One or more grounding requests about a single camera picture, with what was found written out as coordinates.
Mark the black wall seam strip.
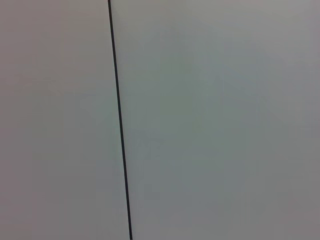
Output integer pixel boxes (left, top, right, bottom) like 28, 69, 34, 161
107, 0, 134, 240

